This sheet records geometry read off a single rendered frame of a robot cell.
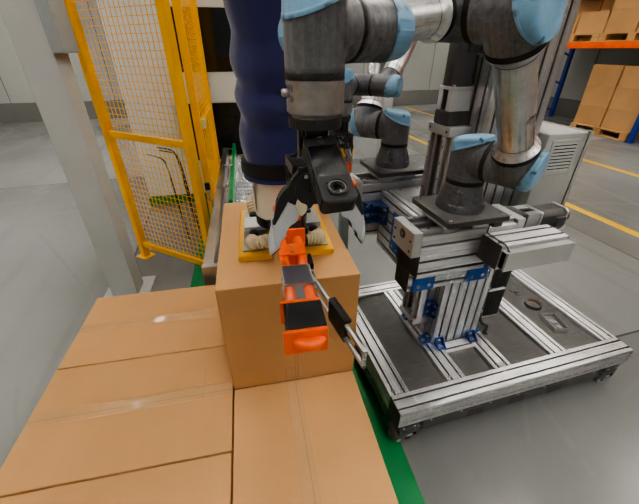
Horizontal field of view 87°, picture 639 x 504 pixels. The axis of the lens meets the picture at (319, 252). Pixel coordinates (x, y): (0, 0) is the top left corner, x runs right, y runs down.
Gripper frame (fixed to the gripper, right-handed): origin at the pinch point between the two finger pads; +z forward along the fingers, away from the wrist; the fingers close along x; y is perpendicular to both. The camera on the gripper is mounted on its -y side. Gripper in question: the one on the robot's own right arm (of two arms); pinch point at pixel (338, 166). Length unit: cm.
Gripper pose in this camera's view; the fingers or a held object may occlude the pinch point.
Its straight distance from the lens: 143.5
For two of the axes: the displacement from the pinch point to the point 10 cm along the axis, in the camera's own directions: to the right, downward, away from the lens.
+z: -0.1, 8.7, 5.0
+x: 9.8, -0.8, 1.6
